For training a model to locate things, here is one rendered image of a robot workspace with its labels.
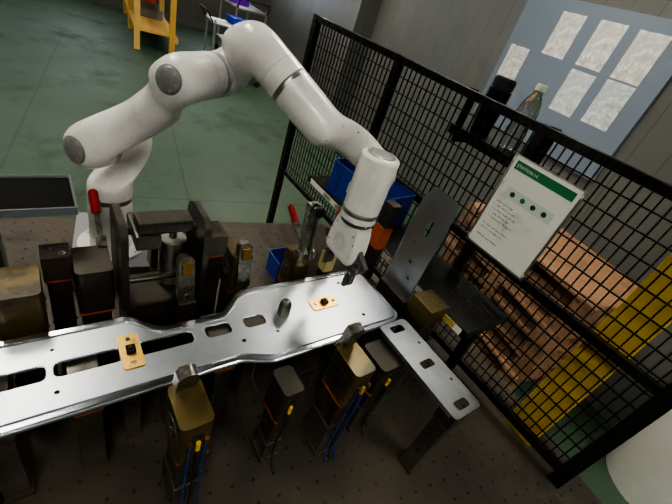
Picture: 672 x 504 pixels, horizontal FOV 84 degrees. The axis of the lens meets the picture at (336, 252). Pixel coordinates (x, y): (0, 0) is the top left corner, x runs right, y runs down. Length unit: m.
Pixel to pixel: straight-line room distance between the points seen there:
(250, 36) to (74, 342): 0.68
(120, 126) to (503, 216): 1.09
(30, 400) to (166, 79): 0.63
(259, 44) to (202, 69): 0.14
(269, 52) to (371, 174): 0.31
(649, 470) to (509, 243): 1.71
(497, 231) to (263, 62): 0.84
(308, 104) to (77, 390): 0.67
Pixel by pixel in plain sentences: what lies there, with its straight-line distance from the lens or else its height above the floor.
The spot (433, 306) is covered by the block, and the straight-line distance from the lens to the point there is 1.09.
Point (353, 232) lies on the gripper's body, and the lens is 0.84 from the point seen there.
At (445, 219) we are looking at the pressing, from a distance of 1.03.
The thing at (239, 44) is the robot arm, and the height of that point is 1.53.
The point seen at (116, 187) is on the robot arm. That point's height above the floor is 1.04.
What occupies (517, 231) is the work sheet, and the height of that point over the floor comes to 1.27.
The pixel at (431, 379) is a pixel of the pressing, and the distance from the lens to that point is 0.99.
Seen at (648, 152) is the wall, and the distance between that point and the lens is 3.24.
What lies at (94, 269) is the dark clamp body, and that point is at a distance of 0.92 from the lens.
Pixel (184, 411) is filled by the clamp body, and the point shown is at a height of 1.04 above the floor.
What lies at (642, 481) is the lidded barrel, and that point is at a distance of 2.74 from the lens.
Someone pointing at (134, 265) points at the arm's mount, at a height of 0.79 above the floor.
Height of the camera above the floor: 1.68
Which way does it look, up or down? 33 degrees down
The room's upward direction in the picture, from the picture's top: 20 degrees clockwise
